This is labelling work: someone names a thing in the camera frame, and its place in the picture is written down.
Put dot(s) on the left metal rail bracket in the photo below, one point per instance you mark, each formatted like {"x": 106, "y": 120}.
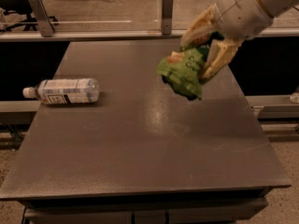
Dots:
{"x": 45, "y": 27}

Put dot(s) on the middle metal rail bracket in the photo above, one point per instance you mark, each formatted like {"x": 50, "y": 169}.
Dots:
{"x": 167, "y": 13}

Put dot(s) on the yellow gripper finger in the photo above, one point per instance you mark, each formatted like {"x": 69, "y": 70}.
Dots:
{"x": 202, "y": 30}
{"x": 220, "y": 54}

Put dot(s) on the green rice chip bag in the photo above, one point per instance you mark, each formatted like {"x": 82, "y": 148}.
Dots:
{"x": 181, "y": 70}

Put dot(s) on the metal rail bracket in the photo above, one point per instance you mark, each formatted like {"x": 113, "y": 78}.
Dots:
{"x": 45, "y": 27}
{"x": 167, "y": 13}

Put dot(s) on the clear plastic water bottle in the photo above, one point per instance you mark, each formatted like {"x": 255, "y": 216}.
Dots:
{"x": 64, "y": 91}

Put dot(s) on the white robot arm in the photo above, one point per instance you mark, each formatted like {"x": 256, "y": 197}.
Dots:
{"x": 237, "y": 21}

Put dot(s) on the black office chair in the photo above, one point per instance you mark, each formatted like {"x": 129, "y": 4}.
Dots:
{"x": 21, "y": 7}

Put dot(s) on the metal railing bar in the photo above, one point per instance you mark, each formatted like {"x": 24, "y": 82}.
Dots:
{"x": 34, "y": 36}

